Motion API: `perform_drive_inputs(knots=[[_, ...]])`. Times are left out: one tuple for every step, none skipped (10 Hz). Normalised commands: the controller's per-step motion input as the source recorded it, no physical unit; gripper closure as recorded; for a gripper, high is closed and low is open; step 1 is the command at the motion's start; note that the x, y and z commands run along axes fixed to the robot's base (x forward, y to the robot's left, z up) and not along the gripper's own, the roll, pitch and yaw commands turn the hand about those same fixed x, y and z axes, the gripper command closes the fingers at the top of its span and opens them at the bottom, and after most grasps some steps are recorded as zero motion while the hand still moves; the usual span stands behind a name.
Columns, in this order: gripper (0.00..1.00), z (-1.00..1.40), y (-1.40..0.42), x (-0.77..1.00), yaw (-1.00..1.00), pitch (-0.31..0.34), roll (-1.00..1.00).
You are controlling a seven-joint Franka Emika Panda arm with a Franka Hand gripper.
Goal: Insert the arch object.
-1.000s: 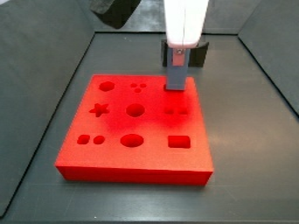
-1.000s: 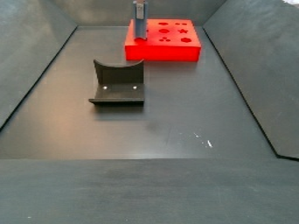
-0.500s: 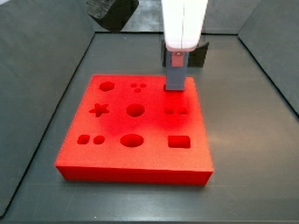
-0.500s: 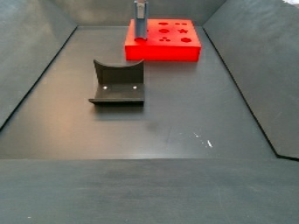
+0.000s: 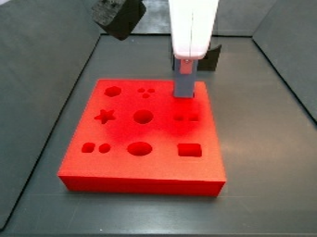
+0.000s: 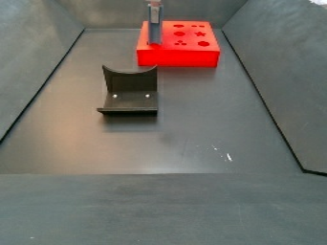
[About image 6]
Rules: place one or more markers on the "black curved holder bracket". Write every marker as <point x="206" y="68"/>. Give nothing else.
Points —
<point x="131" y="92"/>

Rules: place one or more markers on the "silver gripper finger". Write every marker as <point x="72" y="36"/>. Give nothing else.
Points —
<point x="155" y="7"/>

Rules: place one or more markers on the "red shape-sorting block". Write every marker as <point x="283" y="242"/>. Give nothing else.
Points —
<point x="190" y="45"/>

